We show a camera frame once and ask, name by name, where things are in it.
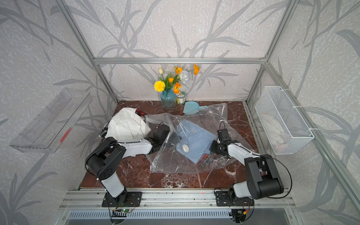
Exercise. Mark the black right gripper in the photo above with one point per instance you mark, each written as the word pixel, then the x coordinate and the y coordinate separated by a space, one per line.
pixel 212 147

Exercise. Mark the light blue garment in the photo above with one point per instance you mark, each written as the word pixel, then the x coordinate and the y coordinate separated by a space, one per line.
pixel 197 138

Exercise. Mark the red black plaid shirt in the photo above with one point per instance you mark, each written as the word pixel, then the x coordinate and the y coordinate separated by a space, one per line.
pixel 140 113

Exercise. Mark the white garment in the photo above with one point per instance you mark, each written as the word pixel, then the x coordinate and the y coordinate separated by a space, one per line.
pixel 127 126

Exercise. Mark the clear plastic vacuum bag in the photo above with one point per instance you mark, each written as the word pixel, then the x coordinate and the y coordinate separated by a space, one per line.
pixel 169 160

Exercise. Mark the grey white plaid shirt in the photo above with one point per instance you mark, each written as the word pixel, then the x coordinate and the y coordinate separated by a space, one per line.
pixel 103 133

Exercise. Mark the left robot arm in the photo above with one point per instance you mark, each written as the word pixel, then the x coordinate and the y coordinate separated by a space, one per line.
pixel 104 160

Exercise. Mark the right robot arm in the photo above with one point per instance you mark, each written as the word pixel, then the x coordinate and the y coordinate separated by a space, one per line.
pixel 263 179

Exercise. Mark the blue glass flower vase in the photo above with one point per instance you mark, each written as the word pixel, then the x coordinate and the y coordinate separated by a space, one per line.
pixel 168 99

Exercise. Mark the light blue plastic scoop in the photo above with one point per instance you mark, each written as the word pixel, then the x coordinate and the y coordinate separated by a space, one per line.
pixel 192 107

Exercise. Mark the small white lidded jar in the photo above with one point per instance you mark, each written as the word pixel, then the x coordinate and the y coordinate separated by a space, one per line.
pixel 181 98

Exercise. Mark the artificial flower bouquet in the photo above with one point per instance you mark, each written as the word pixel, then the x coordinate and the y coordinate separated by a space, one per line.
pixel 171 82

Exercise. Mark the white cloth in basket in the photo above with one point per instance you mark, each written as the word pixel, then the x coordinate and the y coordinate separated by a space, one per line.
pixel 275 131

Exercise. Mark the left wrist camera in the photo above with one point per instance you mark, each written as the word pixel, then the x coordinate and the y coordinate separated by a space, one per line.
pixel 162 132

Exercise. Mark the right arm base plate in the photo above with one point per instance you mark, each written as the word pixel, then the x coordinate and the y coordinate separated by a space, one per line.
pixel 228 198

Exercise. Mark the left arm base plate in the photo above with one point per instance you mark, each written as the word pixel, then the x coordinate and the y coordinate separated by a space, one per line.
pixel 125 199

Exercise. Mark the white wire wall basket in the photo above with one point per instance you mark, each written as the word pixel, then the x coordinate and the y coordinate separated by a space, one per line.
pixel 275 101

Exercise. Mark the clear acrylic wall shelf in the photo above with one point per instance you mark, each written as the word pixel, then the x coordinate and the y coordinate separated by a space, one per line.
pixel 50 128

